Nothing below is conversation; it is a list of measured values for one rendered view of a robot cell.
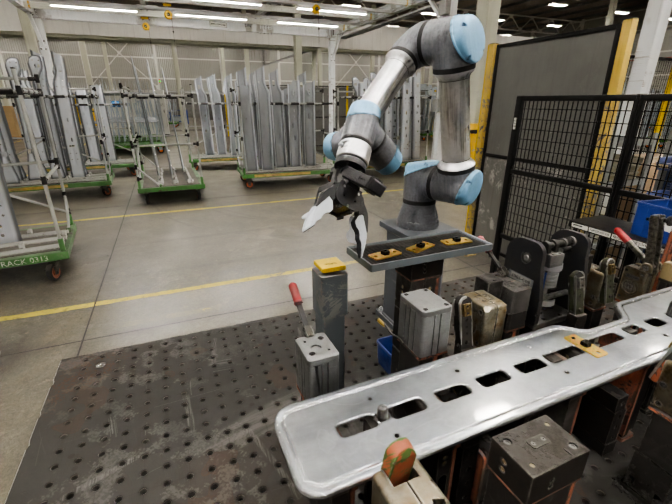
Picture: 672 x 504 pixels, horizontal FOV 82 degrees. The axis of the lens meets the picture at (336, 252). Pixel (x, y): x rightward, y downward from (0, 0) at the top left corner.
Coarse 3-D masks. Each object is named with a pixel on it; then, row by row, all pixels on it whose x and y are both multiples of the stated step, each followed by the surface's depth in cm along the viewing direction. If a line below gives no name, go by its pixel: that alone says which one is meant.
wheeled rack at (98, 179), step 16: (0, 96) 586; (16, 96) 594; (32, 96) 602; (48, 96) 610; (64, 96) 618; (80, 96) 627; (96, 96) 669; (96, 112) 618; (96, 176) 672; (112, 176) 695
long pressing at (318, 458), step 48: (528, 336) 92; (624, 336) 92; (384, 384) 77; (432, 384) 77; (480, 384) 77; (528, 384) 77; (576, 384) 77; (288, 432) 65; (336, 432) 65; (384, 432) 65; (432, 432) 65; (480, 432) 66; (336, 480) 57
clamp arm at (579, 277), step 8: (576, 272) 102; (568, 280) 103; (576, 280) 102; (584, 280) 102; (568, 288) 104; (576, 288) 102; (584, 288) 103; (568, 296) 104; (576, 296) 102; (568, 304) 104; (576, 304) 103; (576, 312) 103
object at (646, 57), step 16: (656, 0) 393; (656, 16) 395; (656, 32) 398; (640, 48) 412; (656, 48) 405; (640, 64) 414; (656, 64) 413; (640, 80) 416; (624, 112) 435; (624, 128) 437
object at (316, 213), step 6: (330, 198) 79; (324, 204) 78; (330, 204) 79; (312, 210) 77; (318, 210) 77; (324, 210) 78; (330, 210) 79; (306, 216) 78; (312, 216) 76; (318, 216) 77; (306, 222) 76; (312, 222) 76; (306, 228) 76
